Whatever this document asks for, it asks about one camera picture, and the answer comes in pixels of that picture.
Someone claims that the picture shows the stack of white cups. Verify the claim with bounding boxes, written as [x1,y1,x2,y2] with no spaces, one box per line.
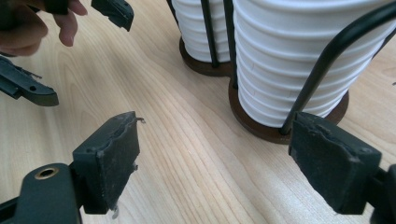
[233,0,396,129]
[171,0,233,63]

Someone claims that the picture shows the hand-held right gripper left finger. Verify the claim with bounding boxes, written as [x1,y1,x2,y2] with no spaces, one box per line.
[71,110,141,216]

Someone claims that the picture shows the black wire cup holder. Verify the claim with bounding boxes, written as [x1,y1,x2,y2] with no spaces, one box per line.
[166,0,396,146]

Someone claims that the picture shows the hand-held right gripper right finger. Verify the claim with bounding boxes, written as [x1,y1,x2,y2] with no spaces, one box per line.
[288,111,383,216]

